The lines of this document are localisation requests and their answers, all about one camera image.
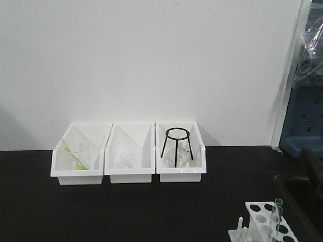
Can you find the white storage bin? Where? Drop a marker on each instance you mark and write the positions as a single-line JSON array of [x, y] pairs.
[[63, 167], [194, 169], [138, 138]]

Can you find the right white storage bin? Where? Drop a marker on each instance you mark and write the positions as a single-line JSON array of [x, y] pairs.
[[194, 169]]

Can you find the clear glass beaker left bin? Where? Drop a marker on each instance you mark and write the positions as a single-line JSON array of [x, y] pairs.
[[82, 152]]

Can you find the clear glass test tube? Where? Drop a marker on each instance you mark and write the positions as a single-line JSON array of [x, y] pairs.
[[279, 205], [276, 218]]

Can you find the clear plastic bag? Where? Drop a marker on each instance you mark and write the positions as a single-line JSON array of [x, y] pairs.
[[309, 67]]

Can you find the left white storage bin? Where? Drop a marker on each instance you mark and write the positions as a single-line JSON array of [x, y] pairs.
[[63, 167]]

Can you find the black wire tripod stand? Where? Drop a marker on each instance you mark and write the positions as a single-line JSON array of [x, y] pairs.
[[178, 135]]

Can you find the grey-blue pegboard drying rack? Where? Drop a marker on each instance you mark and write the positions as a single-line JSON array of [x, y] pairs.
[[302, 127]]

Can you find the white test tube rack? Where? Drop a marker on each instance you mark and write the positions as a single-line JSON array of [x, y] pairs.
[[259, 225]]

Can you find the yellow green plastic strip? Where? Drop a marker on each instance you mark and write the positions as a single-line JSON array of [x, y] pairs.
[[78, 163]]

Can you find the clear glass beaker bin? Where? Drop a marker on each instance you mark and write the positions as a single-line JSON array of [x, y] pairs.
[[82, 152], [126, 160]]

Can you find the clear glass flask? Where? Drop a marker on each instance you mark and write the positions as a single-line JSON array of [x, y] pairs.
[[181, 160]]

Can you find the clear glass beaker middle bin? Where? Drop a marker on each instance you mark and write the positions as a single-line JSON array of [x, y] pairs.
[[126, 160]]

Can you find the middle white storage bin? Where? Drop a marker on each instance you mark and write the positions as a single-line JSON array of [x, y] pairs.
[[138, 138]]

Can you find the black lab sink basin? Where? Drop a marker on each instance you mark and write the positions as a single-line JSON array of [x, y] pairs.
[[303, 207]]

